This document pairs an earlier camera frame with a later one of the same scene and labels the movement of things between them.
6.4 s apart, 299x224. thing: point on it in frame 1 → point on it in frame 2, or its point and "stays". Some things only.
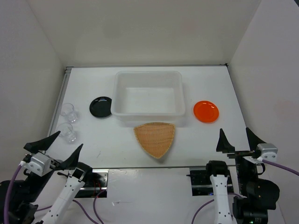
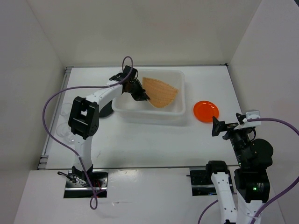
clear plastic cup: (67, 110) stays
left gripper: (71, 162) → (139, 96)
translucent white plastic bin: (148, 96) stays
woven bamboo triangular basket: (156, 138) → (160, 94)
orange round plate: (206, 111) stays
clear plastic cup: (66, 131) stays
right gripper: (224, 143) → (218, 125)
